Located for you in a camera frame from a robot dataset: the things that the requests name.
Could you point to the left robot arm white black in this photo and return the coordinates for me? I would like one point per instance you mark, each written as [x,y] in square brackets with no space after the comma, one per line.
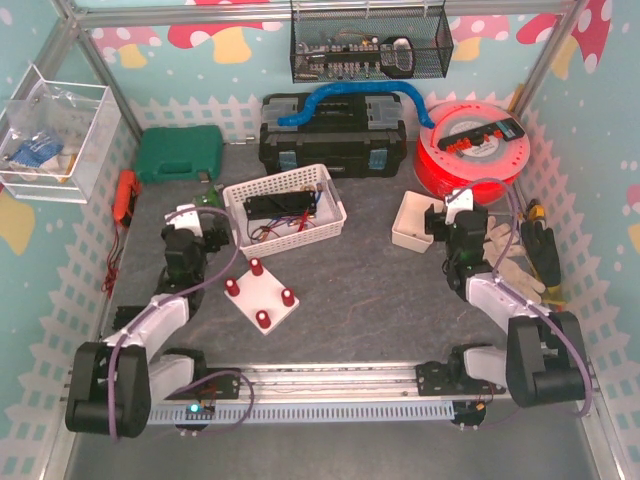
[115,382]

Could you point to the black battery holder in basket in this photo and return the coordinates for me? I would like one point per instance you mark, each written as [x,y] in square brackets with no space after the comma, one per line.
[288,204]

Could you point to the grey slotted cable duct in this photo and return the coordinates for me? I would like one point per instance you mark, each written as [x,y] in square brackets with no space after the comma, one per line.
[290,413]

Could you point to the black toolbox with blue latches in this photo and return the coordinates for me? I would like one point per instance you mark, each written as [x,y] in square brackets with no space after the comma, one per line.
[354,136]

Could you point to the green plastic tool case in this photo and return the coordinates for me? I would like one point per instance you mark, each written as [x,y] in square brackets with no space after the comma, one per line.
[176,154]

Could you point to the black bracket on floor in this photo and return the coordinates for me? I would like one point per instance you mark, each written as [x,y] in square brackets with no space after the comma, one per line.
[124,315]

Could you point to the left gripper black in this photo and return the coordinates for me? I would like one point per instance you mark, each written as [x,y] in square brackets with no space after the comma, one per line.
[215,236]

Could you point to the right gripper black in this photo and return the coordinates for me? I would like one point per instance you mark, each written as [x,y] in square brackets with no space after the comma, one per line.
[434,225]

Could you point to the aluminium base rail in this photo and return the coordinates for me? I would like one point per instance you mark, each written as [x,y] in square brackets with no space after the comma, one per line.
[336,382]

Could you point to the orange multimeter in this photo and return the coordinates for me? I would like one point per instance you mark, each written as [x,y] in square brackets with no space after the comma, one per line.
[127,192]

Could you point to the white peg base plate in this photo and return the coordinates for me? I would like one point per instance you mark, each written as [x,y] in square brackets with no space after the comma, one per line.
[262,293]

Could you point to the white small parts box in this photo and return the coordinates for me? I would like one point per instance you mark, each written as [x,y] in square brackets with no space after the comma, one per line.
[408,230]

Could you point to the green brass valve fitting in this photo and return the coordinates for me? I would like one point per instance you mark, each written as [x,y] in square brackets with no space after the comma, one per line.
[211,198]

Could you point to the yellow black screwdriver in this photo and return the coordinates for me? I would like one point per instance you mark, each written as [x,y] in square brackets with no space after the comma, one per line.
[533,211]

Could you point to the blue white glove in box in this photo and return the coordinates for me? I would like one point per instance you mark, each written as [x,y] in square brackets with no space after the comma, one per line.
[37,150]

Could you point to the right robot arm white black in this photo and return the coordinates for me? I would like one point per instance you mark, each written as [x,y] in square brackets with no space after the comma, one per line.
[545,361]

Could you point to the red multimeter probe leads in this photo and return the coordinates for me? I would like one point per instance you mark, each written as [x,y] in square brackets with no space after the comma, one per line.
[112,263]

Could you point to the large red spring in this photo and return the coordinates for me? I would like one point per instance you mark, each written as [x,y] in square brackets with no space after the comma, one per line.
[231,287]
[256,267]
[287,297]

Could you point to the white plastic perforated basket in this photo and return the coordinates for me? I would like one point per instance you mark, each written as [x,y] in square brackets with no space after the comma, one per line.
[260,238]

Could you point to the red filament spool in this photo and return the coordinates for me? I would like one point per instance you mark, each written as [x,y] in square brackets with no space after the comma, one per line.
[470,140]

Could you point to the black wire mesh basket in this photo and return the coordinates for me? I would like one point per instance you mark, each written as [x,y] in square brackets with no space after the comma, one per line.
[368,40]

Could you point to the white work glove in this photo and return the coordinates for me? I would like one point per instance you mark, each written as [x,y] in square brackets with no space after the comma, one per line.
[496,239]

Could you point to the clear acrylic wall box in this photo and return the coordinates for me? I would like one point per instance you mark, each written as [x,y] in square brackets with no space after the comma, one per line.
[84,116]

